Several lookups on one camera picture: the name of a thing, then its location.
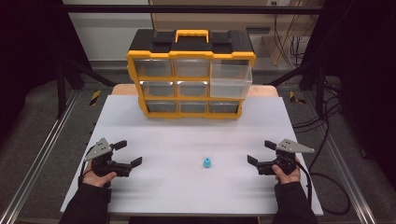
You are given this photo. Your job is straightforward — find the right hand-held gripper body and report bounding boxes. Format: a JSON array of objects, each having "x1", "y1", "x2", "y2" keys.
[{"x1": 256, "y1": 138, "x2": 316, "y2": 176}]

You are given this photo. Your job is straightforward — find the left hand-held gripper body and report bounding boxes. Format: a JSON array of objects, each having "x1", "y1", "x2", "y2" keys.
[{"x1": 83, "y1": 137, "x2": 133, "y2": 178}]

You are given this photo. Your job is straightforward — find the clear plastic drawer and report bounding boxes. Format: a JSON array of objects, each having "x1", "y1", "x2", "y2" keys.
[{"x1": 210, "y1": 63, "x2": 253, "y2": 100}]

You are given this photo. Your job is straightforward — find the person's left hand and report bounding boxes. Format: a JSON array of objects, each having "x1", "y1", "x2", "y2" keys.
[{"x1": 81, "y1": 161, "x2": 118, "y2": 189}]

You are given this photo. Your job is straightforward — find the person's right hand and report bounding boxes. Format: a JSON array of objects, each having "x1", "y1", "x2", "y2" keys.
[{"x1": 271, "y1": 156, "x2": 302, "y2": 186}]

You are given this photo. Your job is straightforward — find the yellow black striped tape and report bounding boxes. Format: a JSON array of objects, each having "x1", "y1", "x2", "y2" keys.
[
  {"x1": 289, "y1": 91, "x2": 306, "y2": 105},
  {"x1": 89, "y1": 90, "x2": 103, "y2": 106}
]

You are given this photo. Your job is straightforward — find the black metal stand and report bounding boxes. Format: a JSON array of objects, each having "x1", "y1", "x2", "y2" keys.
[
  {"x1": 266, "y1": 60, "x2": 326, "y2": 120},
  {"x1": 55, "y1": 57, "x2": 117, "y2": 119}
]

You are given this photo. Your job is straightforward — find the set of closed clear drawers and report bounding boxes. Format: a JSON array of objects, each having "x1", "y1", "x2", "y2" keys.
[{"x1": 134, "y1": 58, "x2": 241, "y2": 114}]

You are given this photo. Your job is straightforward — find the black curtain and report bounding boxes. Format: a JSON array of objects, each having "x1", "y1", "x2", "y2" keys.
[
  {"x1": 303, "y1": 0, "x2": 396, "y2": 181},
  {"x1": 0, "y1": 0, "x2": 92, "y2": 144}
]

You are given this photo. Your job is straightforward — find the yellow black drawer organizer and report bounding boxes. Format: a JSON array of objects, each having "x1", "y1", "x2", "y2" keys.
[{"x1": 126, "y1": 28, "x2": 257, "y2": 120}]

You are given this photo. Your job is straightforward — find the black overhead bar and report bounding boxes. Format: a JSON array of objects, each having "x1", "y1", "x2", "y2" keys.
[{"x1": 61, "y1": 4, "x2": 325, "y2": 15}]

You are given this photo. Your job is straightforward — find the black floor cable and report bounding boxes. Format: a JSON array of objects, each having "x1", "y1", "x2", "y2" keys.
[
  {"x1": 307, "y1": 118, "x2": 352, "y2": 217},
  {"x1": 291, "y1": 78, "x2": 343, "y2": 135}
]

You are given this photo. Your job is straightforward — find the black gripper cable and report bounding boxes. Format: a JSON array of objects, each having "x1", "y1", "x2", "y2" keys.
[
  {"x1": 289, "y1": 155, "x2": 314, "y2": 208},
  {"x1": 78, "y1": 146, "x2": 95, "y2": 188}
]

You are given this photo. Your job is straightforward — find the aluminium frame rail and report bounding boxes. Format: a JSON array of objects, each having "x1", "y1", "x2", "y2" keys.
[
  {"x1": 323, "y1": 130, "x2": 378, "y2": 224},
  {"x1": 0, "y1": 90, "x2": 79, "y2": 224}
]

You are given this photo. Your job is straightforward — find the hanging wall cables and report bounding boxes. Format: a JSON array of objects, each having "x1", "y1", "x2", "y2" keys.
[{"x1": 272, "y1": 13, "x2": 316, "y2": 68}]

